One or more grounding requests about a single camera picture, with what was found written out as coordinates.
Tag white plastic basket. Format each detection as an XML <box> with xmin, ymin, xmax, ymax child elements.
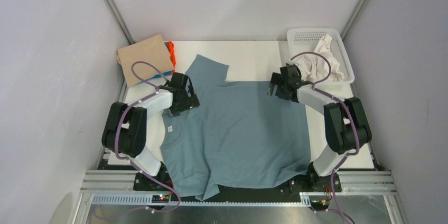
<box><xmin>286</xmin><ymin>27</ymin><xmax>355</xmax><ymax>87</ymax></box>

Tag aluminium frame rail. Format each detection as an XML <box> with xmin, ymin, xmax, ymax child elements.
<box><xmin>70</xmin><ymin>170</ymin><xmax>408</xmax><ymax>223</ymax></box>

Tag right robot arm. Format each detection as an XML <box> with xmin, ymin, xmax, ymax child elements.
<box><xmin>267</xmin><ymin>65</ymin><xmax>372</xmax><ymax>191</ymax></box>

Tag crumpled white t-shirt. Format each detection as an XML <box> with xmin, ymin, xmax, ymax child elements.
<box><xmin>291</xmin><ymin>34</ymin><xmax>346</xmax><ymax>82</ymax></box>

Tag purple cable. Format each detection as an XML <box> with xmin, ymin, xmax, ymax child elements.
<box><xmin>290</xmin><ymin>52</ymin><xmax>361</xmax><ymax>224</ymax></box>
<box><xmin>114</xmin><ymin>61</ymin><xmax>182</xmax><ymax>214</ymax></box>

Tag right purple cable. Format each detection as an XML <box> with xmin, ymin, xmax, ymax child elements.
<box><xmin>290</xmin><ymin>52</ymin><xmax>361</xmax><ymax>224</ymax></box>

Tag folded blue t-shirt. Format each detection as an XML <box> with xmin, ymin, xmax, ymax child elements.
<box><xmin>146</xmin><ymin>70</ymin><xmax>174</xmax><ymax>81</ymax></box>

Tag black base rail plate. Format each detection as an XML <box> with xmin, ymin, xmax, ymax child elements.
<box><xmin>133</xmin><ymin>166</ymin><xmax>342</xmax><ymax>204</ymax></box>

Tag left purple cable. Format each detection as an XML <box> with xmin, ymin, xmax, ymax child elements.
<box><xmin>114</xmin><ymin>61</ymin><xmax>182</xmax><ymax>214</ymax></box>

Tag folded orange t-shirt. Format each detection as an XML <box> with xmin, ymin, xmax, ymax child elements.
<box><xmin>165</xmin><ymin>41</ymin><xmax>176</xmax><ymax>72</ymax></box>

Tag grey-blue t-shirt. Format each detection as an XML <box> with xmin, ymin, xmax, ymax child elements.
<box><xmin>161</xmin><ymin>55</ymin><xmax>311</xmax><ymax>201</ymax></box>

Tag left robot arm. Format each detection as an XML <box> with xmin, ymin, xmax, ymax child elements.
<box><xmin>101</xmin><ymin>72</ymin><xmax>200</xmax><ymax>190</ymax></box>

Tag folded tan t-shirt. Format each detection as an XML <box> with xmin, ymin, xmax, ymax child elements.
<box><xmin>117</xmin><ymin>34</ymin><xmax>175</xmax><ymax>87</ymax></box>

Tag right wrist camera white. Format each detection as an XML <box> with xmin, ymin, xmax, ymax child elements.
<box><xmin>285</xmin><ymin>61</ymin><xmax>297</xmax><ymax>67</ymax></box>

